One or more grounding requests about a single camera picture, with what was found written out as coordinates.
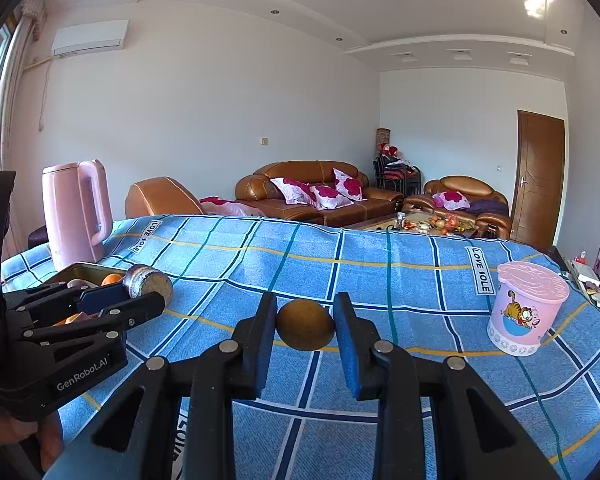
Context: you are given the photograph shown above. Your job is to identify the brown leather sofa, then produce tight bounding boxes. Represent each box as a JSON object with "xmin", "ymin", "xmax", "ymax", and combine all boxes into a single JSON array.
[{"xmin": 235, "ymin": 161, "xmax": 405, "ymax": 227}]

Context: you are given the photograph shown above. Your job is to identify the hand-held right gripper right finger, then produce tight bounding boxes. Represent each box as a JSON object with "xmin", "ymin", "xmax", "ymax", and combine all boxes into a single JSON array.
[{"xmin": 332, "ymin": 291, "xmax": 563, "ymax": 480}]

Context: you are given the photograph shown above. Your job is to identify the person's left hand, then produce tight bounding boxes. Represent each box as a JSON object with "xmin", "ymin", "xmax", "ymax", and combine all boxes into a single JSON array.
[{"xmin": 0, "ymin": 410, "xmax": 65, "ymax": 472}]

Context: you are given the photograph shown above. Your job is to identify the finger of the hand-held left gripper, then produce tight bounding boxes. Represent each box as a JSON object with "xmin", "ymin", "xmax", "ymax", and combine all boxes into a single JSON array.
[
  {"xmin": 15, "ymin": 291, "xmax": 167, "ymax": 348},
  {"xmin": 4, "ymin": 282, "xmax": 126, "ymax": 313}
]

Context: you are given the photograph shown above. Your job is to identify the pink electric kettle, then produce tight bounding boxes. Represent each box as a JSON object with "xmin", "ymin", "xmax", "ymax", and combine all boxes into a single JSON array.
[{"xmin": 41, "ymin": 159, "xmax": 114, "ymax": 271}]

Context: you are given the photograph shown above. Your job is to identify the dark purple blanket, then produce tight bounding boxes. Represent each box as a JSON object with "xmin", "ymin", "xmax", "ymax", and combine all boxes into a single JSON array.
[{"xmin": 470, "ymin": 199, "xmax": 510, "ymax": 218}]

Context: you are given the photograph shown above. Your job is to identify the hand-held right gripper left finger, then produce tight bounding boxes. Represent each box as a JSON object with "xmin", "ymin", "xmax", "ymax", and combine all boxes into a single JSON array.
[{"xmin": 42, "ymin": 291, "xmax": 279, "ymax": 480}]

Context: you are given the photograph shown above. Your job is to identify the dark round stool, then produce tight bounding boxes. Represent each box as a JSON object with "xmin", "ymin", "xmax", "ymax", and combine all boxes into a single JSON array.
[{"xmin": 27, "ymin": 225, "xmax": 51, "ymax": 249}]

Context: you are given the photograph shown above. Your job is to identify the white and magenta floral pillow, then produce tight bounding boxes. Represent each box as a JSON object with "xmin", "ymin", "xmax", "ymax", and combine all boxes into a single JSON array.
[
  {"xmin": 333, "ymin": 168, "xmax": 366, "ymax": 201},
  {"xmin": 307, "ymin": 185, "xmax": 355, "ymax": 210},
  {"xmin": 270, "ymin": 177, "xmax": 321, "ymax": 206},
  {"xmin": 432, "ymin": 191, "xmax": 472, "ymax": 211}
]

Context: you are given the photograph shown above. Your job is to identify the red and white cloth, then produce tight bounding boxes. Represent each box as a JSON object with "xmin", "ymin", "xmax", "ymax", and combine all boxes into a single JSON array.
[{"xmin": 198, "ymin": 196, "xmax": 266, "ymax": 217}]

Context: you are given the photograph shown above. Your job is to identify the brown kiwi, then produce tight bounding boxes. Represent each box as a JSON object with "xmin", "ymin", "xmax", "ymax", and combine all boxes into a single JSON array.
[{"xmin": 276, "ymin": 298, "xmax": 337, "ymax": 352}]

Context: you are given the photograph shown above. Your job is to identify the pink metal tin box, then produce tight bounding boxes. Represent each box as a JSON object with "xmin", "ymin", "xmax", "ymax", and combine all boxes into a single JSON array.
[{"xmin": 44, "ymin": 261, "xmax": 131, "ymax": 291}]

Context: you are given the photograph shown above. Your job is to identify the dark glass jar with label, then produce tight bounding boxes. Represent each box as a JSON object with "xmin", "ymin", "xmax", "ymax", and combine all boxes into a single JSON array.
[{"xmin": 122, "ymin": 263, "xmax": 174, "ymax": 308}]

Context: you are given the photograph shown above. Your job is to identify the window with curtain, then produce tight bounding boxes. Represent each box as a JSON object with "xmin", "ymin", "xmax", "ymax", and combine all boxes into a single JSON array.
[{"xmin": 0, "ymin": 0, "xmax": 47, "ymax": 172}]

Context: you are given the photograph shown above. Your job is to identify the pink cartoon bucket with lid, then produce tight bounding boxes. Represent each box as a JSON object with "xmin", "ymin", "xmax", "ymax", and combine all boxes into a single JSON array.
[{"xmin": 486, "ymin": 261, "xmax": 570, "ymax": 357}]

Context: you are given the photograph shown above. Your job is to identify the brown wooden door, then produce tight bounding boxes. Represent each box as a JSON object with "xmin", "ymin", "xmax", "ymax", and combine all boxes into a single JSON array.
[{"xmin": 510, "ymin": 109, "xmax": 566, "ymax": 250}]

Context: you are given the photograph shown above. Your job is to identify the stacked dark chairs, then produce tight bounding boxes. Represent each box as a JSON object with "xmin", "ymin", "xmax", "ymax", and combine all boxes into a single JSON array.
[{"xmin": 374, "ymin": 155, "xmax": 422, "ymax": 196}]

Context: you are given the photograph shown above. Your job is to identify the white wall air conditioner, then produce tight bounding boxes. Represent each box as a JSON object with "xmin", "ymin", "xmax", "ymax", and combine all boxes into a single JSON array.
[{"xmin": 51, "ymin": 19, "xmax": 131, "ymax": 57}]

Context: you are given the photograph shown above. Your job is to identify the cluttered coffee table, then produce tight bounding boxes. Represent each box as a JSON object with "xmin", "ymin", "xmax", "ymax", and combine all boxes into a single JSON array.
[{"xmin": 352, "ymin": 211, "xmax": 481, "ymax": 236}]

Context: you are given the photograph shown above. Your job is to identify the blue checked tablecloth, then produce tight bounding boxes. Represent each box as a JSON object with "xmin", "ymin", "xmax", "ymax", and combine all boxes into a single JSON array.
[{"xmin": 0, "ymin": 214, "xmax": 600, "ymax": 480}]

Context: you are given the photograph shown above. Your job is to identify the brown leather armchair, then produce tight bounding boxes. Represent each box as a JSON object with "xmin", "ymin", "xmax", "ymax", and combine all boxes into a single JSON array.
[{"xmin": 402, "ymin": 176, "xmax": 511, "ymax": 240}]

